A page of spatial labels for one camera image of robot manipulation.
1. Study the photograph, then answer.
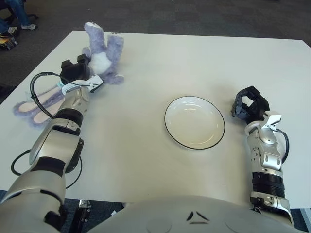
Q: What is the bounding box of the white plate black rim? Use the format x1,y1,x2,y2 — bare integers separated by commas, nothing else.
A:
164,96,225,150

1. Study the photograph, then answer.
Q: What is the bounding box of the silver robot torso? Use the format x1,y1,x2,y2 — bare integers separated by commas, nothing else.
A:
86,194,311,233

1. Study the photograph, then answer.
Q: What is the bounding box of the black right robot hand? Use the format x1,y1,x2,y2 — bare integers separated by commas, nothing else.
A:
230,85,270,122

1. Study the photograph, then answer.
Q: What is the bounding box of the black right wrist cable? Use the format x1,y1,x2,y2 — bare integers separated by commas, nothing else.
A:
274,130,290,163

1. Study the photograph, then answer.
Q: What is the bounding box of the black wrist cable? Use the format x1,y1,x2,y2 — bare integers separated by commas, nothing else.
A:
30,71,88,119
274,130,290,163

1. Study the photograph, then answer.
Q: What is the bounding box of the purple plush bunny doll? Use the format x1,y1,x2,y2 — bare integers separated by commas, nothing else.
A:
13,21,126,129

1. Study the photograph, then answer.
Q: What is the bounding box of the white table leg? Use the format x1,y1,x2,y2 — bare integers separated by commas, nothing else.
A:
300,208,311,231

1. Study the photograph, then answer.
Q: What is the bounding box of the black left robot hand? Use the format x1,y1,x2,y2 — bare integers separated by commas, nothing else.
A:
59,54,92,85

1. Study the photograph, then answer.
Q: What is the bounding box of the yellow black box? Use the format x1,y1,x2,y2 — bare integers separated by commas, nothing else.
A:
0,35,19,51

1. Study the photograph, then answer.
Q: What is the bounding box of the black robot stand frame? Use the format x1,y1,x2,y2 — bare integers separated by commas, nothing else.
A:
72,199,92,233

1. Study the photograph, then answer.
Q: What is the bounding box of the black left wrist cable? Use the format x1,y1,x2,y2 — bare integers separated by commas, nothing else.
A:
30,71,88,119

